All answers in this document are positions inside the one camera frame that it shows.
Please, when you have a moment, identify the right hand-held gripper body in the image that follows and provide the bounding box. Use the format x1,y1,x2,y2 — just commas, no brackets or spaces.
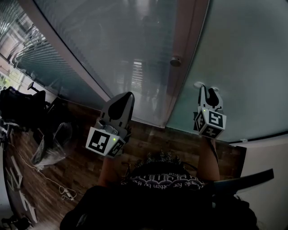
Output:
193,105,227,139

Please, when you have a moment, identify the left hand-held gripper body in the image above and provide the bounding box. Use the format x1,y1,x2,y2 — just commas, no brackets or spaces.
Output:
85,117,132,159

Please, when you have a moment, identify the frosted glass door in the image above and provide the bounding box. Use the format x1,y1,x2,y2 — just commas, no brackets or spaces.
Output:
165,0,288,144

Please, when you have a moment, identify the person's right forearm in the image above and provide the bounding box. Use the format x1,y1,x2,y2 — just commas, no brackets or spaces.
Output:
197,136,221,181

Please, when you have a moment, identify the person's left forearm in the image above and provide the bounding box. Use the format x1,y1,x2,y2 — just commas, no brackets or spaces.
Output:
97,155,127,187

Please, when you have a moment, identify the round metal knob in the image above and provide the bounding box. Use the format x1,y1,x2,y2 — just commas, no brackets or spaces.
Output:
170,55,182,67

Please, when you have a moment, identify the clear plastic bag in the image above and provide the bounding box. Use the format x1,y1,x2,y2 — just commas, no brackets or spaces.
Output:
30,122,74,172

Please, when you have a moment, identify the person's patterned skirt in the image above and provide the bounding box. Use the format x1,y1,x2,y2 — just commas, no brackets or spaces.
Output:
135,150,184,171

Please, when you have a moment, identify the frosted glass partition panel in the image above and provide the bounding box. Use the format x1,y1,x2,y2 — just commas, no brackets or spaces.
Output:
33,0,178,128

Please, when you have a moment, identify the glass partition panel with blinds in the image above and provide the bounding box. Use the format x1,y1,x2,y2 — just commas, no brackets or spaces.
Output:
0,0,104,111

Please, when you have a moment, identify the person's black printed shirt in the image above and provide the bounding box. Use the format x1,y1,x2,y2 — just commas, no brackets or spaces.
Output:
59,163,259,230

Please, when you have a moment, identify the black office chair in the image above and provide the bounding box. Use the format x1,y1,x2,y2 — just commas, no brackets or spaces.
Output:
0,81,68,136

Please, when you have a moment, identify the white metal rack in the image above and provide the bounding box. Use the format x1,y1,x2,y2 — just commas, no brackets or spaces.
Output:
4,155,39,224

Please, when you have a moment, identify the white charger cable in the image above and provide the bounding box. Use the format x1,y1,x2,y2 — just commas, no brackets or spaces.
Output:
9,143,78,202

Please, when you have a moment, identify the black shoulder strap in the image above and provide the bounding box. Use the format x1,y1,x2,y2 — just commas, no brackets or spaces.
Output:
212,168,275,192

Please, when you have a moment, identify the grey partition post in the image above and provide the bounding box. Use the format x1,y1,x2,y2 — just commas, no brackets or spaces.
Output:
18,0,114,105

